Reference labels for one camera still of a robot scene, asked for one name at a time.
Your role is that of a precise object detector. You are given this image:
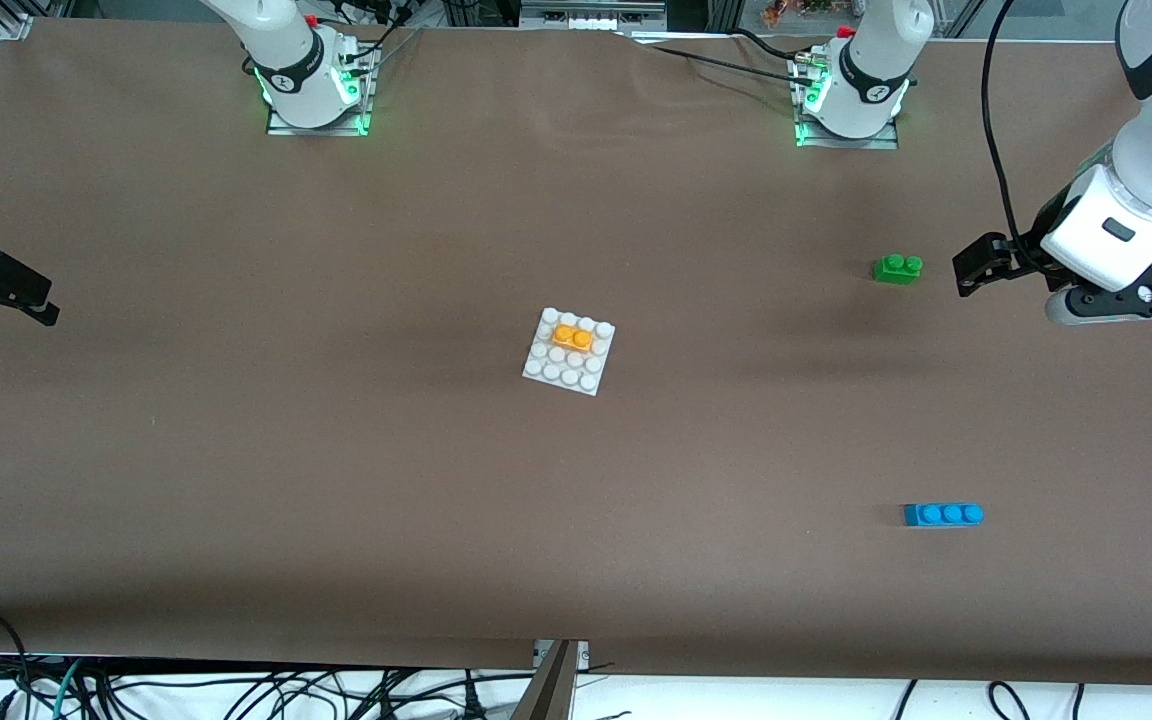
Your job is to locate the white studded base plate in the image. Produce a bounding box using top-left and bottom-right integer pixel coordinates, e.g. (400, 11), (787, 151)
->
(522, 306), (617, 397)

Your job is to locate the blue three-stud block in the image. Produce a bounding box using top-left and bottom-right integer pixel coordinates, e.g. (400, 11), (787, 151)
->
(903, 503), (984, 528)

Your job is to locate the colourful toy pile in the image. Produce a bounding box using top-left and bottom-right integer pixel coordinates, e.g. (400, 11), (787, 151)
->
(761, 0), (842, 26)

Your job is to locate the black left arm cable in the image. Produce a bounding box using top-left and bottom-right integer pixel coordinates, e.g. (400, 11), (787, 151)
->
(981, 0), (1049, 263)

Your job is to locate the black cable on table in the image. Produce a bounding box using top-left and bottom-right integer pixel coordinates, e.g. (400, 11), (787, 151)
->
(636, 44), (815, 87)
(734, 28), (812, 59)

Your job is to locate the teal cable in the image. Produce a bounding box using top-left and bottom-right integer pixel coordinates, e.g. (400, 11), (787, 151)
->
(51, 660), (84, 720)

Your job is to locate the black floor cable tangle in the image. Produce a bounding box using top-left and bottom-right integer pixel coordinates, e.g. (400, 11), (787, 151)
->
(76, 668), (537, 720)

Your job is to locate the metal table edge bracket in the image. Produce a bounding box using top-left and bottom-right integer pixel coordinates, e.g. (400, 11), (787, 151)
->
(511, 640), (589, 720)

